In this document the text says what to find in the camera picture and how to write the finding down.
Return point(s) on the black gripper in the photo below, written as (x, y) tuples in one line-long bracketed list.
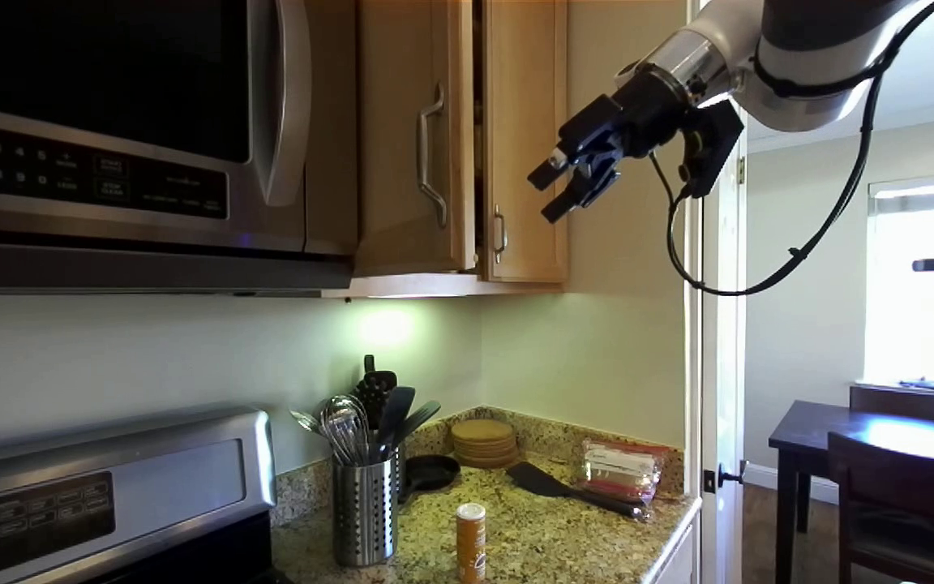
[(630, 119)]

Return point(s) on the wooden cabinet door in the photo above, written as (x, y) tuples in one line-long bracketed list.
[(516, 107), (398, 132)]

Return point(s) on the small brown bottle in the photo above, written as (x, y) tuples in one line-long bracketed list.
[(472, 546)]

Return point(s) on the white base cabinet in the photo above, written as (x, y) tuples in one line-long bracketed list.
[(680, 551)]

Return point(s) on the black kitchen utensil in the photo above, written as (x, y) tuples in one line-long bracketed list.
[(422, 421)]

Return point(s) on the black nylon turner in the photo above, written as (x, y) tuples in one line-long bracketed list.
[(398, 415)]

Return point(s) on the clear plastic bag red print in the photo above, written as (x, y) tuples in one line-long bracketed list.
[(624, 472)]

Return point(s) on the black spatula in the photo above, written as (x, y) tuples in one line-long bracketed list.
[(554, 484)]

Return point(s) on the small black round dish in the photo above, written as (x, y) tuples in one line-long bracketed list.
[(432, 474)]

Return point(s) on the steel whisk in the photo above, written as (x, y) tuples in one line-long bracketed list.
[(340, 426)]

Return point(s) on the perforated steel utensil holder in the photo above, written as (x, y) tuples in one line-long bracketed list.
[(398, 472), (363, 514)]

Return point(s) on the dark wooden dining table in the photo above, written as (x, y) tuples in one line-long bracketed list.
[(878, 439)]

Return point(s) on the dark wooden chair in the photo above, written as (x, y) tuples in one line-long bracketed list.
[(909, 506), (909, 403)]

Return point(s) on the stainless steel microwave oven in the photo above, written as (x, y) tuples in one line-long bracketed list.
[(112, 132)]

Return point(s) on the wooden wall cabinet frame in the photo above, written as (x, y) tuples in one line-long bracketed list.
[(619, 253)]

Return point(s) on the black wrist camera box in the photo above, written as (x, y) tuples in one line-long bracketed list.
[(715, 148)]

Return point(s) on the white door frame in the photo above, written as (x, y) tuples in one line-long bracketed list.
[(720, 377)]

